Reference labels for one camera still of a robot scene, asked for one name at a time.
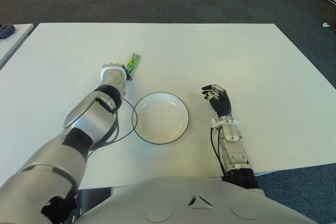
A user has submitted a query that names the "white side table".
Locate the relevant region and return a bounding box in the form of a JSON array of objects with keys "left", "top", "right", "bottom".
[{"left": 0, "top": 24, "right": 35, "bottom": 69}]

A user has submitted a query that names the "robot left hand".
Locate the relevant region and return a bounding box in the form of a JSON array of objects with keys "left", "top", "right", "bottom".
[{"left": 102, "top": 62, "right": 134, "bottom": 82}]

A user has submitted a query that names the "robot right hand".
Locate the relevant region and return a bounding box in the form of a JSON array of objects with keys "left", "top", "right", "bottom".
[{"left": 201, "top": 84, "right": 232, "bottom": 118}]

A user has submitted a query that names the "white plate with black rim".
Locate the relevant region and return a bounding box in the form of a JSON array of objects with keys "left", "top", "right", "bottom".
[{"left": 134, "top": 92, "right": 190, "bottom": 146}]

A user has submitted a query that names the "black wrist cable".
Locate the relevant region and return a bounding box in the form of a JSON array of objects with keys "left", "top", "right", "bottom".
[
  {"left": 209, "top": 128, "right": 227, "bottom": 177},
  {"left": 89, "top": 97, "right": 139, "bottom": 152}
]

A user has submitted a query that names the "grey table leg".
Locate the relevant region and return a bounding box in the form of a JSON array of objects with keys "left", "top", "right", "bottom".
[{"left": 78, "top": 187, "right": 112, "bottom": 213}]

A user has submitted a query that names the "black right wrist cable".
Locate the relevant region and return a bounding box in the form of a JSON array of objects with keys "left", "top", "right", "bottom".
[{"left": 209, "top": 128, "right": 227, "bottom": 177}]

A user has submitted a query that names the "grey robot torso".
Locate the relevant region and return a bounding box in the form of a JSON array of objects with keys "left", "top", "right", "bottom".
[{"left": 76, "top": 176, "right": 320, "bottom": 224}]

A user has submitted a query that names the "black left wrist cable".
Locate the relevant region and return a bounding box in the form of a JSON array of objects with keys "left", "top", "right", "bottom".
[{"left": 89, "top": 97, "right": 139, "bottom": 152}]

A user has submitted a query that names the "green toothpaste tube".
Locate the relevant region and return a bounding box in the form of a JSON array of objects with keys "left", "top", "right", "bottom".
[{"left": 125, "top": 53, "right": 142, "bottom": 74}]

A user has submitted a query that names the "dark handheld controller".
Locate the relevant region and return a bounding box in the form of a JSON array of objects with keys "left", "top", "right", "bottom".
[{"left": 0, "top": 24, "right": 15, "bottom": 40}]

